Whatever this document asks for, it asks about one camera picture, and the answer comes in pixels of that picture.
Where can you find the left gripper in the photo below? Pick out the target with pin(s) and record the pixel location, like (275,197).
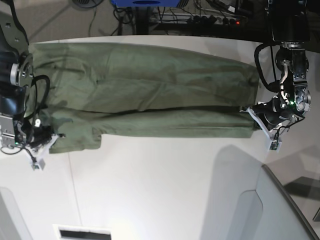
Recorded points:
(274,118)

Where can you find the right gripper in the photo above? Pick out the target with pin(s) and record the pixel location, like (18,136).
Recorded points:
(37,144)

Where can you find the green t-shirt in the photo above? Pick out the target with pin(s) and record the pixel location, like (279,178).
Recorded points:
(132,90)

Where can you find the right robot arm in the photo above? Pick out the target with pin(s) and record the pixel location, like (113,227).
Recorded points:
(22,94)

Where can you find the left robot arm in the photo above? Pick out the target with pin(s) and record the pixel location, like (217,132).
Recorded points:
(289,29)

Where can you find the black power strip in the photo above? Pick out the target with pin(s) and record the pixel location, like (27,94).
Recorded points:
(194,19)

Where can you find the blue box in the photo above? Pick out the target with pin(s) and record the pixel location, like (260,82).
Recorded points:
(145,3)

